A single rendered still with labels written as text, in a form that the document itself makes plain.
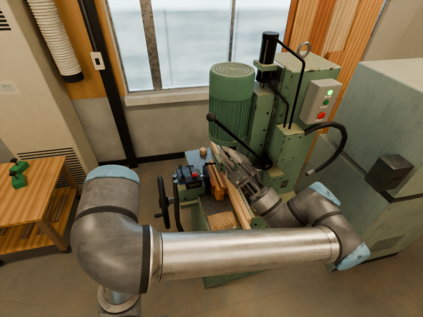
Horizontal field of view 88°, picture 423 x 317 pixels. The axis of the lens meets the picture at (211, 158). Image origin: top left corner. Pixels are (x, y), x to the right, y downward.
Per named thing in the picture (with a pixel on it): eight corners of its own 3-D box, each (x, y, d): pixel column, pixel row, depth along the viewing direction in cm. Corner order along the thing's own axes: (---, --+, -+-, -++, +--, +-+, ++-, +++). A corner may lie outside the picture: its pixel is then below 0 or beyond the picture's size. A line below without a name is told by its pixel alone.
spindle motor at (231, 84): (204, 128, 108) (204, 62, 87) (238, 124, 112) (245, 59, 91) (214, 150, 95) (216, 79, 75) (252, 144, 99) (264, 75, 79)
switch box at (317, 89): (298, 117, 93) (310, 80, 83) (318, 114, 95) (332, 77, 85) (306, 125, 89) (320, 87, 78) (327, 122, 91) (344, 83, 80)
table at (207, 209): (170, 160, 143) (169, 153, 139) (215, 153, 149) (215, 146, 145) (189, 247, 99) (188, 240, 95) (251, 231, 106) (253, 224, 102)
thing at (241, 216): (213, 161, 134) (214, 156, 131) (216, 160, 135) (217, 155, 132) (250, 245, 94) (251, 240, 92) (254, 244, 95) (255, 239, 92)
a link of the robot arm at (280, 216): (308, 221, 74) (284, 236, 78) (282, 192, 76) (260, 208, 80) (308, 234, 65) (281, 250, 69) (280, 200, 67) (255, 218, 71)
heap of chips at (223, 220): (207, 216, 105) (207, 212, 103) (231, 210, 107) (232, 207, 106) (212, 231, 99) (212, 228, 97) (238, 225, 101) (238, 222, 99)
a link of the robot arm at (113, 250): (45, 287, 29) (387, 251, 52) (69, 208, 38) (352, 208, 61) (56, 315, 36) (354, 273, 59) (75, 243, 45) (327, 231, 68)
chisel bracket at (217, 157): (213, 165, 119) (214, 153, 113) (238, 161, 122) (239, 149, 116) (217, 175, 113) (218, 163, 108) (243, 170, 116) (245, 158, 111)
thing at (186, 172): (176, 172, 118) (175, 165, 114) (196, 169, 120) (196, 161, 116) (180, 190, 108) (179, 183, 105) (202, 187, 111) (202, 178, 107)
